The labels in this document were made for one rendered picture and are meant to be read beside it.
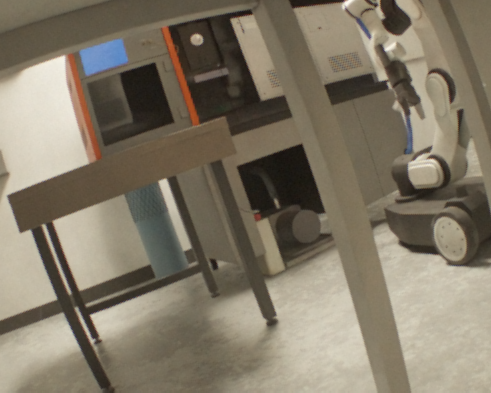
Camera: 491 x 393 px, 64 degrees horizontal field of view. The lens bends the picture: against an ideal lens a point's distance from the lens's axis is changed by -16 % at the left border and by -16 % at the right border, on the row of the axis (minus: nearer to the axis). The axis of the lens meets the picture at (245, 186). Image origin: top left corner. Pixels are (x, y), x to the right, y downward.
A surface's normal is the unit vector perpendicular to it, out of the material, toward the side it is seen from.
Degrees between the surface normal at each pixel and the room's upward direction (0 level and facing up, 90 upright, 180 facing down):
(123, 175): 90
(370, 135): 90
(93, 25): 90
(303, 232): 90
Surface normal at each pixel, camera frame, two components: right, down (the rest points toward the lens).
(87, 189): 0.36, -0.07
